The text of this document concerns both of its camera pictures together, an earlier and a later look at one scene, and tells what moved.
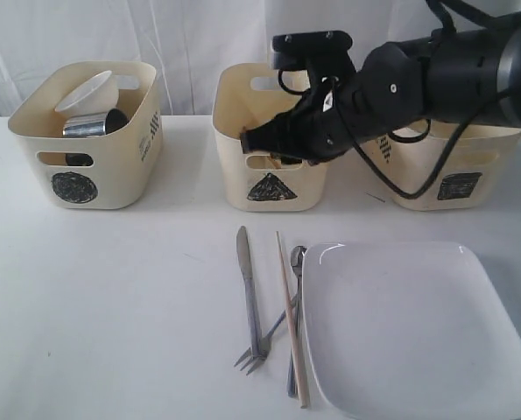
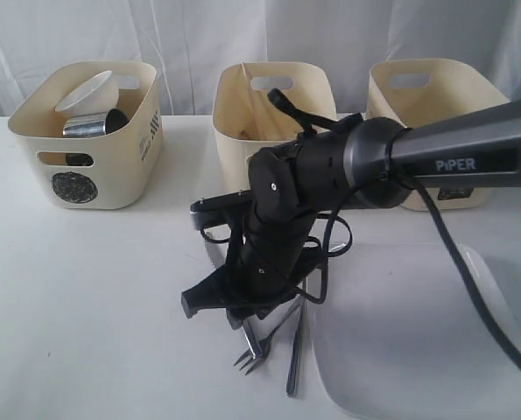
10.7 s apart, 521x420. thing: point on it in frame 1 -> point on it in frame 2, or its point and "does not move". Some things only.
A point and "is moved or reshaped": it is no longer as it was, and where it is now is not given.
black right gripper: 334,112 -> 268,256
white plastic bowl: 96,95 does not move
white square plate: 415,331 does not move
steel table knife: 242,250 is moved or reshaped
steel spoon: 297,262 does not move
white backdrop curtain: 189,42 does not move
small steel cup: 115,120 does not move
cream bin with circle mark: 122,171 does not move
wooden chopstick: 302,385 -> 252,101
